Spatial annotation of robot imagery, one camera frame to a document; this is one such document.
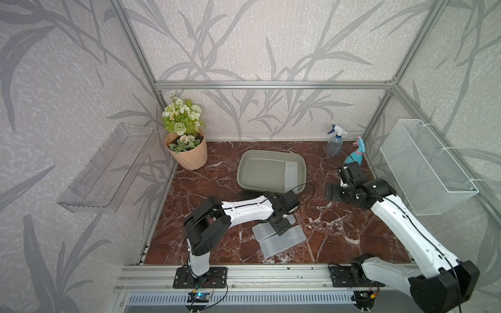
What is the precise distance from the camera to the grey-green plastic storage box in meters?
0.99

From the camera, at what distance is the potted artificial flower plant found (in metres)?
0.90

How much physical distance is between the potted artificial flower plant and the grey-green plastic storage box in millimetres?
246
